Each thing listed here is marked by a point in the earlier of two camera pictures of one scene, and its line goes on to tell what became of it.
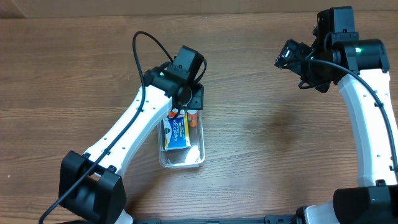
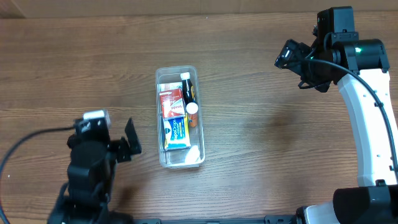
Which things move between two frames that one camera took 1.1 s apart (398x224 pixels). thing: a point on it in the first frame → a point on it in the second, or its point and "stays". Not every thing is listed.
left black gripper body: (195, 98) → (119, 150)
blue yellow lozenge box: (176, 133) stays
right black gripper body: (300, 66) stays
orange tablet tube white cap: (193, 117) stays
